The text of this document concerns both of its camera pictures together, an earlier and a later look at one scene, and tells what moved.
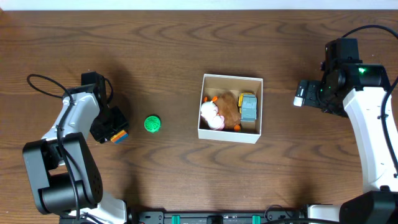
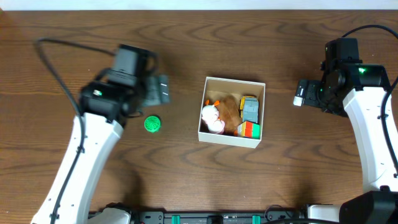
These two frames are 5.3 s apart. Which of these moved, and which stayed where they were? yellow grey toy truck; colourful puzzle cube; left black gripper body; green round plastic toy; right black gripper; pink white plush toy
Moved: colourful puzzle cube; left black gripper body; pink white plush toy
Stayed: right black gripper; yellow grey toy truck; green round plastic toy
